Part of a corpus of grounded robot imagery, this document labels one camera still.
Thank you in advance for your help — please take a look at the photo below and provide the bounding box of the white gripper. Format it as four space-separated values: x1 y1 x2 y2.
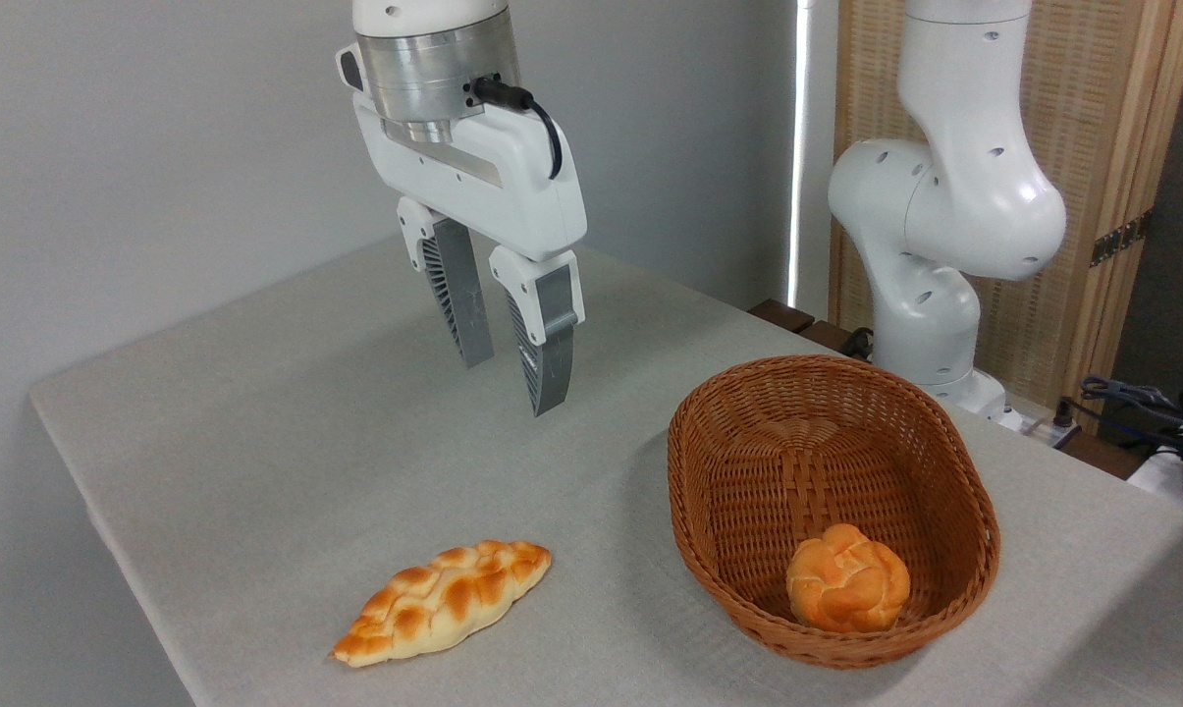
336 43 589 418

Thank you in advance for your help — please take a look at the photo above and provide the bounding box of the round knotted bread roll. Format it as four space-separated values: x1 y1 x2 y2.
785 523 912 634

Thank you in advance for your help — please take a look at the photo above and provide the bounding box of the long braided bread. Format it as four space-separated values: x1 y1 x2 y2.
330 539 553 669

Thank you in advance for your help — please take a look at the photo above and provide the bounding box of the wooden rattan folding screen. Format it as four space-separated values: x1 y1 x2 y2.
829 0 1183 425

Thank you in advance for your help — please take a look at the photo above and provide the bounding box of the brown wicker basket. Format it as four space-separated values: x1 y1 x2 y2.
667 354 1001 671

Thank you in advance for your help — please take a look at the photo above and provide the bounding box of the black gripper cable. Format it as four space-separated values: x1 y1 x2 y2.
468 77 564 181

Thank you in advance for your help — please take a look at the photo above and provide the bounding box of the white power strip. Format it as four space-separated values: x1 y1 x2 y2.
1015 412 1085 449

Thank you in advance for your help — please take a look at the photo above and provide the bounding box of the grey tablecloth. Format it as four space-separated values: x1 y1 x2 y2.
29 234 1183 707

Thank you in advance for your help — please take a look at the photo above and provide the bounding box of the bundle of dark cables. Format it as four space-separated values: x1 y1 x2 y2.
1079 375 1183 464

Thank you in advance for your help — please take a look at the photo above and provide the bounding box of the brass screen hinge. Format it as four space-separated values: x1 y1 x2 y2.
1090 211 1154 268

